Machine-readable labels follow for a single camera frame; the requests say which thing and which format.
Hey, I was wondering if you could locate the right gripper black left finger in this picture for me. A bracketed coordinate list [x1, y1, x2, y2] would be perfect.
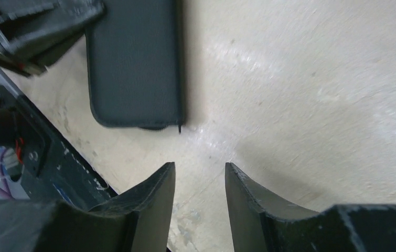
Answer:
[0, 162, 176, 251]

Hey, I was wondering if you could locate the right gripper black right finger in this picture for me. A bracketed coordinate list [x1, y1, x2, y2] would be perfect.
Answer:
[225, 163, 396, 251]

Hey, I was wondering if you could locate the black zip tool case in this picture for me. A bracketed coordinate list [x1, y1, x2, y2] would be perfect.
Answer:
[85, 1, 185, 130]

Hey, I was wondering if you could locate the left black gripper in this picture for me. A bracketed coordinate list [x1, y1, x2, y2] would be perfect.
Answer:
[0, 1, 105, 77]

